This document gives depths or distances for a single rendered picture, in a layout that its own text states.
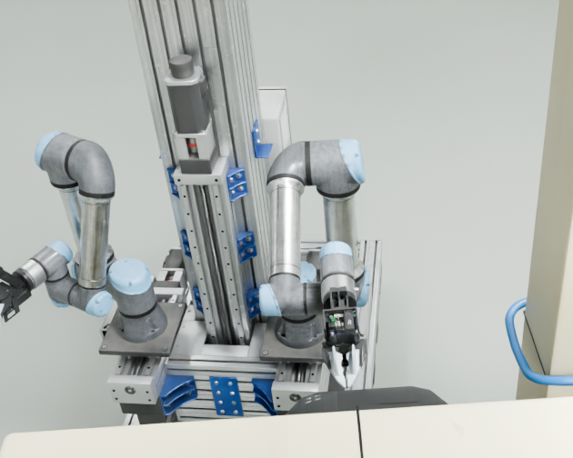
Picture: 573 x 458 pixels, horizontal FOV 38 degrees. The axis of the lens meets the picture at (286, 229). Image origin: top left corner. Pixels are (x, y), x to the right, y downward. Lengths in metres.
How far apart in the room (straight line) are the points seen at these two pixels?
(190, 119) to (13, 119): 3.50
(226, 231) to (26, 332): 1.69
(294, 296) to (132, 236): 2.41
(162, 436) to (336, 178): 1.30
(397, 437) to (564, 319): 0.28
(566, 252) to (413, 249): 2.97
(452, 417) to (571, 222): 0.25
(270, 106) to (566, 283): 1.71
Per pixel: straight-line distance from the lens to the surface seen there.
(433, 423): 0.88
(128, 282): 2.45
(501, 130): 4.82
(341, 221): 2.19
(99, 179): 2.25
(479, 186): 4.34
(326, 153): 2.09
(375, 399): 1.36
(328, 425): 0.88
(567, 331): 1.05
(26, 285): 2.38
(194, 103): 2.15
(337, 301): 1.75
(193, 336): 2.68
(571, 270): 0.98
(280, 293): 1.90
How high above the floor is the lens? 2.46
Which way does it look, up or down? 37 degrees down
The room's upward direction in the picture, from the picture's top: 7 degrees counter-clockwise
